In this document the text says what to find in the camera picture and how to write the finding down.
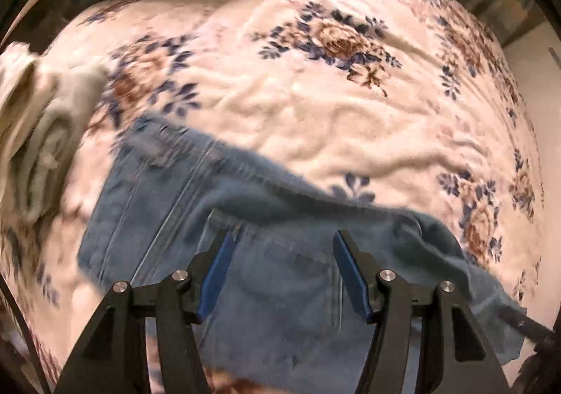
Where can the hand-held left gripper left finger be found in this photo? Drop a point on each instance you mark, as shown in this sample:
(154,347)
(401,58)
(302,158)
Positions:
(218,264)

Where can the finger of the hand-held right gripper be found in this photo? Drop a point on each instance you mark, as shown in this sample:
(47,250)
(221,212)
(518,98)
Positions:
(528,324)

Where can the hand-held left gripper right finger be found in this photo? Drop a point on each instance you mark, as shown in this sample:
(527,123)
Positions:
(350,271)

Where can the blue denim pants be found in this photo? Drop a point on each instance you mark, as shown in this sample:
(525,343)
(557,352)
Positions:
(280,253)

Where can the white floral fleece blanket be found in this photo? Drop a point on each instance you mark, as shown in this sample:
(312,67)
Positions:
(307,87)

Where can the cream folded cloth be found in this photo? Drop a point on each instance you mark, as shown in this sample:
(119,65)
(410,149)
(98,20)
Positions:
(39,131)

